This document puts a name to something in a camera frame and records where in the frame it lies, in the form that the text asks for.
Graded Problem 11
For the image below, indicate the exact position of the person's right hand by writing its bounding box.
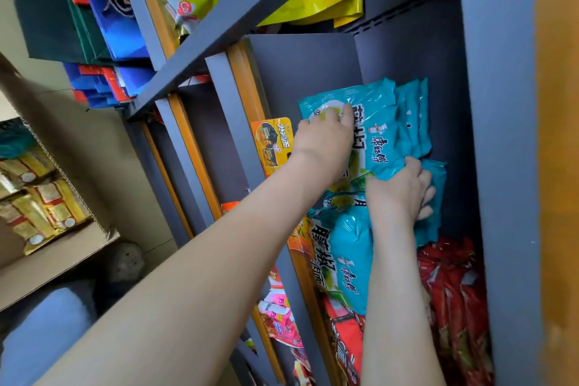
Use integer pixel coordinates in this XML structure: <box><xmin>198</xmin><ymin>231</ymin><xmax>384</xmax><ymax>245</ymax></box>
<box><xmin>365</xmin><ymin>156</ymin><xmax>437</xmax><ymax>230</ymax></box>

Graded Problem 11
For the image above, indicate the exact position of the person's left hand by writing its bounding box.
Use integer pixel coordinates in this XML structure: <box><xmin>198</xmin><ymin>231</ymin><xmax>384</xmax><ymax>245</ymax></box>
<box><xmin>291</xmin><ymin>104</ymin><xmax>356</xmax><ymax>183</ymax></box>

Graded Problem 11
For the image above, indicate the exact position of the teal instant noodle packet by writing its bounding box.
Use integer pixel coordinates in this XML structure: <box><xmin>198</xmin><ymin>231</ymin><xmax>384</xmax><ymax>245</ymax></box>
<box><xmin>298</xmin><ymin>78</ymin><xmax>406</xmax><ymax>210</ymax></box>

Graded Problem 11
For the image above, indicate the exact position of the teal noodle packets row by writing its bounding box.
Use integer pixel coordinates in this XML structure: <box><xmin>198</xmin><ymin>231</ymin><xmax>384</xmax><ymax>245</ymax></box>
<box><xmin>298</xmin><ymin>77</ymin><xmax>449</xmax><ymax>317</ymax></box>

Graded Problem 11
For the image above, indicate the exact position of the grey metal shelf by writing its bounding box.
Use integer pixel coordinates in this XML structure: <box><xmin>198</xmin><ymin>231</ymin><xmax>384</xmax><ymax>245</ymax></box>
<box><xmin>108</xmin><ymin>0</ymin><xmax>579</xmax><ymax>386</ymax></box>

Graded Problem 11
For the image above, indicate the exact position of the cardboard box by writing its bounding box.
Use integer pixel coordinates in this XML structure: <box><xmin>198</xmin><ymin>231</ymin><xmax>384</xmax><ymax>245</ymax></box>
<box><xmin>0</xmin><ymin>53</ymin><xmax>121</xmax><ymax>312</ymax></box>

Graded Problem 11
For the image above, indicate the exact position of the yellow noodle packet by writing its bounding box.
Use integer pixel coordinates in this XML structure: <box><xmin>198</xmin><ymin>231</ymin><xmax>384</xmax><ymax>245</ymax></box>
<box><xmin>0</xmin><ymin>172</ymin><xmax>24</xmax><ymax>199</ymax></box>

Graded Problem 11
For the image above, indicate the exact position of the person's right forearm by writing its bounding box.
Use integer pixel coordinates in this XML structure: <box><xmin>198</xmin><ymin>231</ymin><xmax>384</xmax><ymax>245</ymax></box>
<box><xmin>361</xmin><ymin>218</ymin><xmax>446</xmax><ymax>386</ymax></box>

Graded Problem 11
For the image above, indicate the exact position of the person's left forearm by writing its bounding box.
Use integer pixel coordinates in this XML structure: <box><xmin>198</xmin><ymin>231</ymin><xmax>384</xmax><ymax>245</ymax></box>
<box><xmin>36</xmin><ymin>153</ymin><xmax>340</xmax><ymax>386</ymax></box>

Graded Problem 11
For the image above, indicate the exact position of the orange cartoon shelf tag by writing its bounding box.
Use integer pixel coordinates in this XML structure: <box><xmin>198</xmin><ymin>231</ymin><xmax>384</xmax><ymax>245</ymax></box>
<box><xmin>251</xmin><ymin>117</ymin><xmax>295</xmax><ymax>177</ymax></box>

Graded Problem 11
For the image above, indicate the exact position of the person's left shoe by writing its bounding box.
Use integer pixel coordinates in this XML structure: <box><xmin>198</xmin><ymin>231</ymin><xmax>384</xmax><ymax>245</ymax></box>
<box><xmin>106</xmin><ymin>243</ymin><xmax>145</xmax><ymax>285</ymax></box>

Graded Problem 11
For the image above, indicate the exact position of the stack of red packets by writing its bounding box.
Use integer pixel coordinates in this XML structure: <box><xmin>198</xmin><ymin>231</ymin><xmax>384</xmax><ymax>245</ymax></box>
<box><xmin>323</xmin><ymin>236</ymin><xmax>494</xmax><ymax>386</ymax></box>

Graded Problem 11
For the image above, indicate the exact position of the pink snack packet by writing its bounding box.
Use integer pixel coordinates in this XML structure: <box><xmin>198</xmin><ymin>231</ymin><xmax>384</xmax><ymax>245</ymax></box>
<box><xmin>258</xmin><ymin>268</ymin><xmax>304</xmax><ymax>348</ymax></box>

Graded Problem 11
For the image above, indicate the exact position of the row of blue gift bags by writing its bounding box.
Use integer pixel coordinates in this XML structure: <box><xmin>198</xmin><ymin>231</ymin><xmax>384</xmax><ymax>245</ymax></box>
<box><xmin>83</xmin><ymin>0</ymin><xmax>157</xmax><ymax>97</ymax></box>

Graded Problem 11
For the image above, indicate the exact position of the bunch of small gift bags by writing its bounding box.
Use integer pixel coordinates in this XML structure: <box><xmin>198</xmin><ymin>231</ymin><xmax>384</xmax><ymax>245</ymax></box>
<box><xmin>63</xmin><ymin>62</ymin><xmax>132</xmax><ymax>110</ymax></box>

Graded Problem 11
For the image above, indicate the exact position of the dark green gift bag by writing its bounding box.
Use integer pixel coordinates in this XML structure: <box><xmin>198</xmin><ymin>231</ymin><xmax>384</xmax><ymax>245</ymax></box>
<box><xmin>0</xmin><ymin>0</ymin><xmax>112</xmax><ymax>65</ymax></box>

